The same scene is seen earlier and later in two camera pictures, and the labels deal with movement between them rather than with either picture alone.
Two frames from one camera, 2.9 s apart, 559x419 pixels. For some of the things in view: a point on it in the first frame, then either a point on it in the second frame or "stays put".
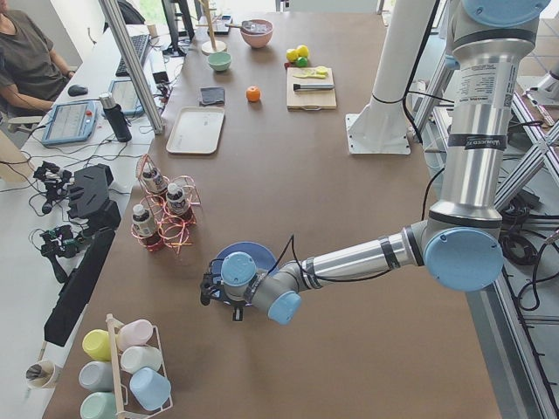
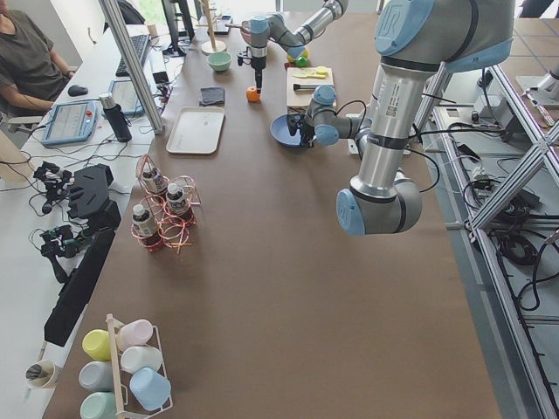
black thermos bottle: [117, 117] stays put
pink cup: [134, 333] stays put
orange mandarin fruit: [252, 93] stays put
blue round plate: [264, 259] -> [280, 132]
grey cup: [96, 376] stays put
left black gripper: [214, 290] -> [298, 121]
